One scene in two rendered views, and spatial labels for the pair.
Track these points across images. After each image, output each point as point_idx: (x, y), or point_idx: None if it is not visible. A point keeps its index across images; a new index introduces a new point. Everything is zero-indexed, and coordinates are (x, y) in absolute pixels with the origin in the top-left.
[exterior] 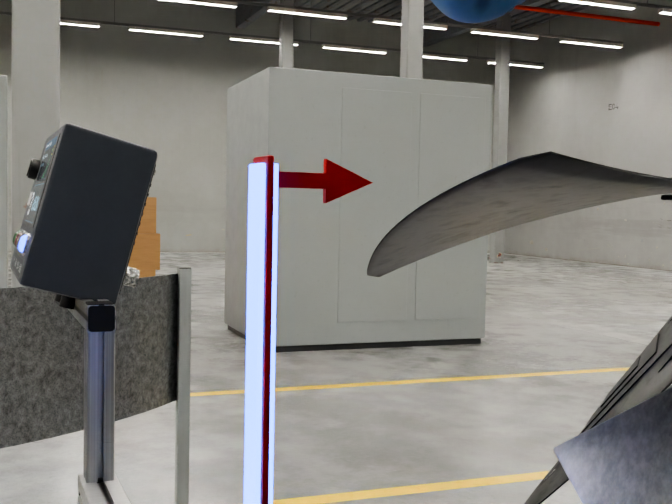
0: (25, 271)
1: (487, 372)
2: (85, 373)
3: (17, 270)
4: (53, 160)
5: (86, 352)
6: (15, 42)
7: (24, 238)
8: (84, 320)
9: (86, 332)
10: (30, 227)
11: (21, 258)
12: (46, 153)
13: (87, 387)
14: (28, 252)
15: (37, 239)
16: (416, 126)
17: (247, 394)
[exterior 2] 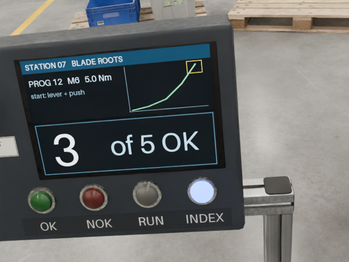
0: (243, 213)
1: None
2: (276, 244)
3: (173, 224)
4: (229, 79)
5: (287, 228)
6: None
7: (209, 186)
8: (270, 208)
9: (286, 214)
10: (171, 172)
11: (174, 210)
12: (76, 76)
13: (291, 251)
14: (240, 194)
15: (242, 175)
16: None
17: None
